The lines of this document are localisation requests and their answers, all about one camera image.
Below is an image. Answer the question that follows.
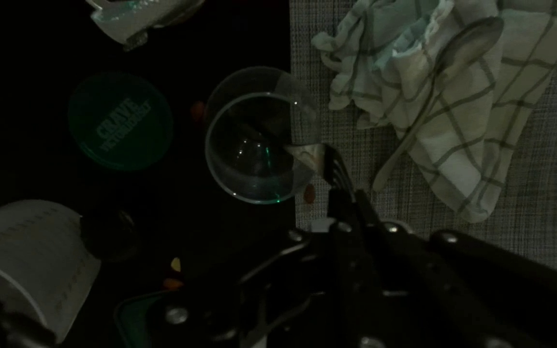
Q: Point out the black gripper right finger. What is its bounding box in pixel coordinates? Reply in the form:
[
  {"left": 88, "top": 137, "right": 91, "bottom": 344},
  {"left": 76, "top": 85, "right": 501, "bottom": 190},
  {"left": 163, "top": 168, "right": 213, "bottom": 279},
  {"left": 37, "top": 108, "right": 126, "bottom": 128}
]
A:
[{"left": 322, "top": 141, "right": 557, "bottom": 348}]

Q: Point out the grey woven placemat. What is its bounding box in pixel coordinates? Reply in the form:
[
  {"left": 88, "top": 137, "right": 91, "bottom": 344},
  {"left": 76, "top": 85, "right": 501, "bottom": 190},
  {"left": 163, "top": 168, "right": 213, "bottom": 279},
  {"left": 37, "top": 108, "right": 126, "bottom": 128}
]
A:
[{"left": 289, "top": 0, "right": 557, "bottom": 281}]

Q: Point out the small white paper scrap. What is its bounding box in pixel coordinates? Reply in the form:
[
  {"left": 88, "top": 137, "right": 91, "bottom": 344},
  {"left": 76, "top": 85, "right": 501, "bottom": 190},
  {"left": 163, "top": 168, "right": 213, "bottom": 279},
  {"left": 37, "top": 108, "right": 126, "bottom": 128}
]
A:
[{"left": 283, "top": 141, "right": 327, "bottom": 174}]

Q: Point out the small red candy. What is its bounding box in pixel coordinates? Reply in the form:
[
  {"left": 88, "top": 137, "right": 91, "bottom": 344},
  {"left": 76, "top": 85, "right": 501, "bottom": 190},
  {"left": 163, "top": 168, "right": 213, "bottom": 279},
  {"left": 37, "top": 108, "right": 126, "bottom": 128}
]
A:
[{"left": 188, "top": 101, "right": 211, "bottom": 126}]

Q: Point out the green round plastic lid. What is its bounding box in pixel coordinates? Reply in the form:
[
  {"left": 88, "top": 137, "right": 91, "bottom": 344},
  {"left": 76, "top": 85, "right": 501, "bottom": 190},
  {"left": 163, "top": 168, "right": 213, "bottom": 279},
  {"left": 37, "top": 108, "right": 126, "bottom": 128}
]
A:
[{"left": 66, "top": 70, "right": 177, "bottom": 176}]

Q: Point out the small orange candy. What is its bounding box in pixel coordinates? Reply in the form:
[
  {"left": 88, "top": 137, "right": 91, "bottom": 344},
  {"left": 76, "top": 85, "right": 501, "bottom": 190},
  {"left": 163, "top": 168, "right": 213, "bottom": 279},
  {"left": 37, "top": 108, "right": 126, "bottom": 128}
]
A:
[{"left": 163, "top": 275, "right": 186, "bottom": 294}]

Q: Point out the crumpled white green packet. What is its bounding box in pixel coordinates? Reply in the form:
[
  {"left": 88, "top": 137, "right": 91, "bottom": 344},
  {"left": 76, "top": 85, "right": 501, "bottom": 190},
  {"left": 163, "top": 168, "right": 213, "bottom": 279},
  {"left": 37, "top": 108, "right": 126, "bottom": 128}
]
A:
[{"left": 84, "top": 0, "right": 208, "bottom": 52}]

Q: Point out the dark round cap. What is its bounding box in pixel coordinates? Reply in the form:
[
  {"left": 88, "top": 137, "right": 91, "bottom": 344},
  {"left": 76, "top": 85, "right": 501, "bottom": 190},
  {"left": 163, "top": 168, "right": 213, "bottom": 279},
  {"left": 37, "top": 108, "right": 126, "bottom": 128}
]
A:
[{"left": 78, "top": 203, "right": 142, "bottom": 261}]

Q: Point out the clear plastic measuring cup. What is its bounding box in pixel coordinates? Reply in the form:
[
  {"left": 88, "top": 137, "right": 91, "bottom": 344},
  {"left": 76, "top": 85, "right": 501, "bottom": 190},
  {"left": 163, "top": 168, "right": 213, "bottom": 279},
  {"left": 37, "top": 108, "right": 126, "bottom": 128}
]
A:
[{"left": 0, "top": 197, "right": 105, "bottom": 344}]

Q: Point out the white green checkered cloth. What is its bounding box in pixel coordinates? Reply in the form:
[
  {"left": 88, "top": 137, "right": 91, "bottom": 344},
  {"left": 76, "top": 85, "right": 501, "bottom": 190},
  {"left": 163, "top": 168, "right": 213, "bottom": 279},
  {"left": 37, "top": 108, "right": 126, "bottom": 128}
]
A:
[{"left": 310, "top": 0, "right": 557, "bottom": 226}]

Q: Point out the silver metal spoon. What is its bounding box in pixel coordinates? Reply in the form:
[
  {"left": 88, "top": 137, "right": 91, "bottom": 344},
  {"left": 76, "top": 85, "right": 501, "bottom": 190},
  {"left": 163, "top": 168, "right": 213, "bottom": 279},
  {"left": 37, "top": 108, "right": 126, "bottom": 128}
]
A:
[{"left": 372, "top": 16, "right": 507, "bottom": 194}]

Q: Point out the black side table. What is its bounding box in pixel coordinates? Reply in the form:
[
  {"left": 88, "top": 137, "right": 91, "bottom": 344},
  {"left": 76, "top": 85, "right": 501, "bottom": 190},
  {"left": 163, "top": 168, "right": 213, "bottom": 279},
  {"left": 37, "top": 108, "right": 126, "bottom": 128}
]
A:
[{"left": 0, "top": 0, "right": 333, "bottom": 348}]

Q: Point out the clear drinking glass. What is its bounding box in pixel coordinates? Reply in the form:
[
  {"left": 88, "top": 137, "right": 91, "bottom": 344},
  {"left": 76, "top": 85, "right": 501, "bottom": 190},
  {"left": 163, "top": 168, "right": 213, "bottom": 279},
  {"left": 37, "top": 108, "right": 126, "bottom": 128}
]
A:
[{"left": 204, "top": 64, "right": 324, "bottom": 207}]

